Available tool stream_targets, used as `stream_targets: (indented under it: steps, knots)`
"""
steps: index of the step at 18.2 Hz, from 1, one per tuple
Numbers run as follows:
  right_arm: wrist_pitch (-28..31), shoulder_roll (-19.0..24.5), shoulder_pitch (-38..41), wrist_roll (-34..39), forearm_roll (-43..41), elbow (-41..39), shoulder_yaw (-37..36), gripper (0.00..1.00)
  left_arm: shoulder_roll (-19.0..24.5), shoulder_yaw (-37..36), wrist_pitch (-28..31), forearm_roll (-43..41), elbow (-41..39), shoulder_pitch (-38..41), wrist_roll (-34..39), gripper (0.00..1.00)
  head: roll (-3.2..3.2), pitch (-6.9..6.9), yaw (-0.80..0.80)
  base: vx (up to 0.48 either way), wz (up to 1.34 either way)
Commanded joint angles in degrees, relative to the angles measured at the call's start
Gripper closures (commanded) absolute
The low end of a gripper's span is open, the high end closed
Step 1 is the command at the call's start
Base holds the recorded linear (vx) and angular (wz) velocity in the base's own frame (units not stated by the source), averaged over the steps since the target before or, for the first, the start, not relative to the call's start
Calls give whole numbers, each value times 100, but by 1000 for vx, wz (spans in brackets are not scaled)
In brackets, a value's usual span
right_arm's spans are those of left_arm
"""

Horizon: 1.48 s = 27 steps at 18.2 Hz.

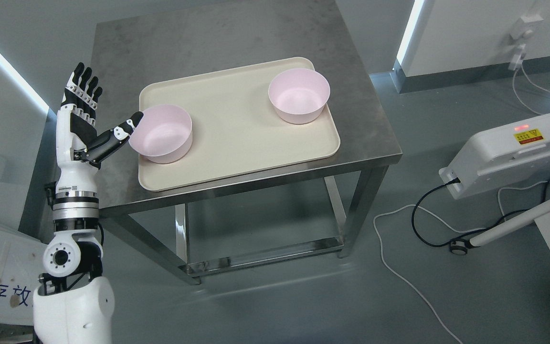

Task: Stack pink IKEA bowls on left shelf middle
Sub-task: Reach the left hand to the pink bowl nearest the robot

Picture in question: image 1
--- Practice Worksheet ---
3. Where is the pink bowl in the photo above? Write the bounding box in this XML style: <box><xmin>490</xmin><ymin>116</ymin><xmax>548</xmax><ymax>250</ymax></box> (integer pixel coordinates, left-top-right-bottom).
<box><xmin>128</xmin><ymin>104</ymin><xmax>193</xmax><ymax>164</ymax></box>
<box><xmin>267</xmin><ymin>68</ymin><xmax>330</xmax><ymax>125</ymax></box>

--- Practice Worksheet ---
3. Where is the white floor cable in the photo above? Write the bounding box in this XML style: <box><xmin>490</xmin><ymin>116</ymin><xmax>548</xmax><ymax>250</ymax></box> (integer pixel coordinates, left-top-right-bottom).
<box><xmin>373</xmin><ymin>62</ymin><xmax>550</xmax><ymax>344</ymax></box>

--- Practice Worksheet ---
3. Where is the white wall socket adapter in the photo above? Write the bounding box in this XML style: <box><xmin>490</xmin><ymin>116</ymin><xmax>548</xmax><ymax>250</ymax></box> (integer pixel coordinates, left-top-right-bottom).
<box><xmin>508</xmin><ymin>13</ymin><xmax>544</xmax><ymax>71</ymax></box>

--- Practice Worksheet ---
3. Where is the white stand leg with caster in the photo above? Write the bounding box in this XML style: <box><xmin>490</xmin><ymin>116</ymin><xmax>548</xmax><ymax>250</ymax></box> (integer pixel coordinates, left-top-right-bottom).
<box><xmin>449</xmin><ymin>200</ymin><xmax>550</xmax><ymax>255</ymax></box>

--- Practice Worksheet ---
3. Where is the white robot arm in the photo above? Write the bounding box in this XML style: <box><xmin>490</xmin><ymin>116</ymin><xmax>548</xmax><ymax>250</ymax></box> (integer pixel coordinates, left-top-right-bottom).
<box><xmin>32</xmin><ymin>63</ymin><xmax>143</xmax><ymax>344</ymax></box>

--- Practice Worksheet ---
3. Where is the white device box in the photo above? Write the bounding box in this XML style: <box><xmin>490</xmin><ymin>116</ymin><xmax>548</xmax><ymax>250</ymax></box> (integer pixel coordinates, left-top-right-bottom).
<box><xmin>439</xmin><ymin>113</ymin><xmax>550</xmax><ymax>199</ymax></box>

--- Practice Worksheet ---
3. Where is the white sign board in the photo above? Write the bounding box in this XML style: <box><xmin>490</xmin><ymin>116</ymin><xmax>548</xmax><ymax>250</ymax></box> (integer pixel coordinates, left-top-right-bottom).
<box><xmin>0</xmin><ymin>228</ymin><xmax>46</xmax><ymax>326</ymax></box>

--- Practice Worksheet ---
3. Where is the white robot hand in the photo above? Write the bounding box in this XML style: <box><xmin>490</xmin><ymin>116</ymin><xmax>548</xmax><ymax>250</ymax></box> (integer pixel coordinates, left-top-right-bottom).
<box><xmin>55</xmin><ymin>62</ymin><xmax>144</xmax><ymax>169</ymax></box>

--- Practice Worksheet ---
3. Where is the black power cable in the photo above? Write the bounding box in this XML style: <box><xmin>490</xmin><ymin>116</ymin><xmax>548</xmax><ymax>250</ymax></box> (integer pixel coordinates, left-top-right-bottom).
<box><xmin>411</xmin><ymin>141</ymin><xmax>550</xmax><ymax>248</ymax></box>

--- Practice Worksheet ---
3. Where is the beige plastic tray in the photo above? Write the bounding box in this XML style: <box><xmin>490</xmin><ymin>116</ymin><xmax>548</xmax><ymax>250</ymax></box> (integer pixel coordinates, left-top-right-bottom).
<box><xmin>138</xmin><ymin>57</ymin><xmax>340</xmax><ymax>192</ymax></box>

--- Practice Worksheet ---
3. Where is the stainless steel table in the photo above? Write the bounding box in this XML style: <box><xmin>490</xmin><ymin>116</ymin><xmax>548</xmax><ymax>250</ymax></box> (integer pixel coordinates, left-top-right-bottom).
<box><xmin>90</xmin><ymin>0</ymin><xmax>403</xmax><ymax>285</ymax></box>

